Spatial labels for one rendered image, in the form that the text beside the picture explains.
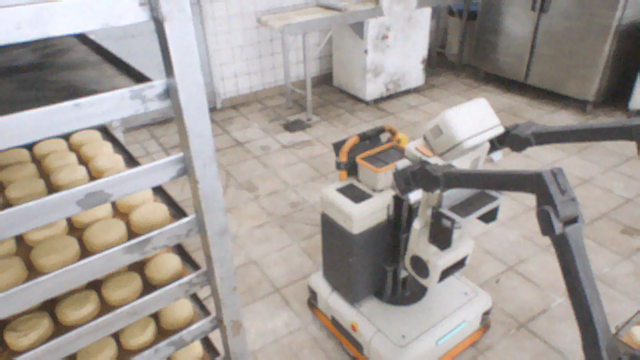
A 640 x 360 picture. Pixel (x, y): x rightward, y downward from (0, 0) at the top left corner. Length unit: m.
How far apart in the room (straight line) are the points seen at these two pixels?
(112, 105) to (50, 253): 0.20
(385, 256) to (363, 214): 0.31
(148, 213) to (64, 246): 0.10
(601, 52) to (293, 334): 3.58
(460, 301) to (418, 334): 0.29
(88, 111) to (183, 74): 0.10
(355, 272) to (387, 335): 0.29
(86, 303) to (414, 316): 1.66
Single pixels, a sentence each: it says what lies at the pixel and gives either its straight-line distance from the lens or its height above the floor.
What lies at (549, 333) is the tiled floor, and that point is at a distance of 2.65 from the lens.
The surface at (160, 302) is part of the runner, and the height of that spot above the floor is 1.41.
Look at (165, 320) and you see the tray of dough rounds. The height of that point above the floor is 1.33.
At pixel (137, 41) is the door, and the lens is 4.69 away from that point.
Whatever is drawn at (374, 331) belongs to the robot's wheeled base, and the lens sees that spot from 2.09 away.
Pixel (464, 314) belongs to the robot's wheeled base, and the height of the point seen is 0.27.
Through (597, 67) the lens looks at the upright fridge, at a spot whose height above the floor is 0.48.
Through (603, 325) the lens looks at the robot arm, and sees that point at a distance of 1.29.
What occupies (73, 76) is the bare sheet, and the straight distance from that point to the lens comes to 0.69.
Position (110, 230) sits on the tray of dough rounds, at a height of 1.51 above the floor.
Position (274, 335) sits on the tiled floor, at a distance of 2.45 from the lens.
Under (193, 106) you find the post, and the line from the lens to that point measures 0.52.
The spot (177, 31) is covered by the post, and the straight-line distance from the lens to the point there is 0.50.
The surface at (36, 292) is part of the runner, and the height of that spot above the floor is 1.50.
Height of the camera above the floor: 1.86
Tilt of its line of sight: 31 degrees down
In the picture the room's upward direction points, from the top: 3 degrees counter-clockwise
